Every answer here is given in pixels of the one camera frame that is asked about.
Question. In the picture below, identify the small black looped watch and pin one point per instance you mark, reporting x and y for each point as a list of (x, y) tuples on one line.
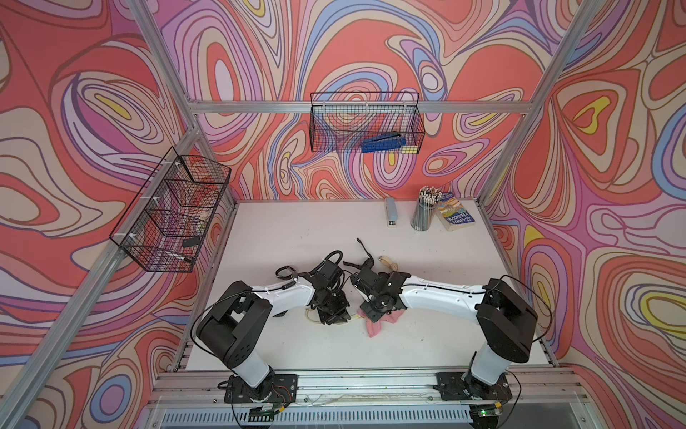
[(286, 273)]

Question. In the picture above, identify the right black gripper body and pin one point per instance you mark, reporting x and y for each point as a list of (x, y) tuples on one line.
[(373, 309)]

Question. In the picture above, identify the beige looped watch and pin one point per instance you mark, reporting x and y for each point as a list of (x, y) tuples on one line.
[(312, 316), (389, 263)]

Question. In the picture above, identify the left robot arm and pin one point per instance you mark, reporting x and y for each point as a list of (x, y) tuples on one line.
[(230, 328)]

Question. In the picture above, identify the black wire basket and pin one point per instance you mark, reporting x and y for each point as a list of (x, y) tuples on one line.
[(341, 120), (164, 228)]

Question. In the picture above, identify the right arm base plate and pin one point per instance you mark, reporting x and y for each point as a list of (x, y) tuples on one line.
[(458, 386)]

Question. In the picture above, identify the colourful book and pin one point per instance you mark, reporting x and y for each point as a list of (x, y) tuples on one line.
[(452, 214)]

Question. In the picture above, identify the pink cloth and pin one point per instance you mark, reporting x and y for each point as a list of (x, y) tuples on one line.
[(374, 328)]

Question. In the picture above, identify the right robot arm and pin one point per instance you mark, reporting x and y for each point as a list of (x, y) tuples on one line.
[(507, 321)]

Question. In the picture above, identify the black wire basket back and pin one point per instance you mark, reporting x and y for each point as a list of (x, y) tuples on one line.
[(341, 120)]

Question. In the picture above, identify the blue stapler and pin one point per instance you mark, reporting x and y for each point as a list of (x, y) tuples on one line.
[(383, 143)]

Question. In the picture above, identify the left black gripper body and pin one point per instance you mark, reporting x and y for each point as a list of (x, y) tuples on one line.
[(333, 308)]

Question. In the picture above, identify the metal pencil cup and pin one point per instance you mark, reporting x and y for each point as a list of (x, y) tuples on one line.
[(427, 201)]

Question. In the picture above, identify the black wire basket left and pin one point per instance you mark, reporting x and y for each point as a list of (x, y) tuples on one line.
[(164, 228)]

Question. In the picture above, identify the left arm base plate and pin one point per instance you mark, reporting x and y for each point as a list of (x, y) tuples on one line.
[(280, 389)]

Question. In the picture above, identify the grey stapler on table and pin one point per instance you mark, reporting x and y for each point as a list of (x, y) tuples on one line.
[(391, 212)]

